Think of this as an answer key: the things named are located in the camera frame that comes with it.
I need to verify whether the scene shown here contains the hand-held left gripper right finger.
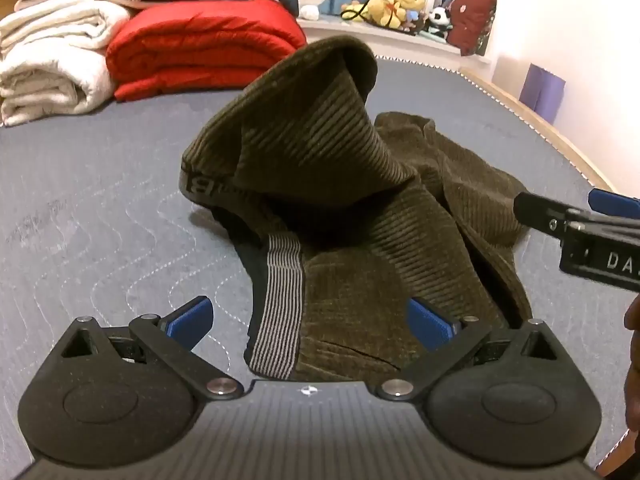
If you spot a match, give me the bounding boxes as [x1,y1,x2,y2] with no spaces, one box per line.
[377,299,558,402]

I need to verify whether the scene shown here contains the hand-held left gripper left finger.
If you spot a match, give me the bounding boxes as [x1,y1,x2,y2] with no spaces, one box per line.
[60,296,244,401]

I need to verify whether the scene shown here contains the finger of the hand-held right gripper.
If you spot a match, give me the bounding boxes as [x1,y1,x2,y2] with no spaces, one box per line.
[588,188,640,221]
[514,192,640,242]

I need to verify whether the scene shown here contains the olive corduroy pants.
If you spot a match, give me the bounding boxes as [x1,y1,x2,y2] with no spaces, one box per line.
[179,36,534,382]

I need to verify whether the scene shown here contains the person's right hand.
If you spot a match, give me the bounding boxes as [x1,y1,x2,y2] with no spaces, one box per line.
[624,294,640,433]

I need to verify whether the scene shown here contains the purple box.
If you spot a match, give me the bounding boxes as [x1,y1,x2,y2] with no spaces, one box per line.
[519,63,566,125]

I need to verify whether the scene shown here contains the dark red pillow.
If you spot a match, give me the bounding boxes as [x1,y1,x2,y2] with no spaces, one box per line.
[446,0,497,57]

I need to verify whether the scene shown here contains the panda plush toy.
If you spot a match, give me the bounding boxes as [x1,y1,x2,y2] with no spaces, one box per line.
[425,6,454,40]

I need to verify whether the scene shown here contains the large yellow plush toy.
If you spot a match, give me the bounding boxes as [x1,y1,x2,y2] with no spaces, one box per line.
[367,0,427,29]

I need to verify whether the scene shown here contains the small yellow plush toy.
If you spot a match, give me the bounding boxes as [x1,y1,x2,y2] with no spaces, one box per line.
[341,2,372,23]

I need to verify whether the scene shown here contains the red folded quilt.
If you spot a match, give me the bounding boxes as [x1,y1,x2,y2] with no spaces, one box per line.
[105,0,308,102]

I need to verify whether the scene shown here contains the white folded blanket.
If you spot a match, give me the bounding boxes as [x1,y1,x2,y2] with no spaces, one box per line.
[0,0,132,127]

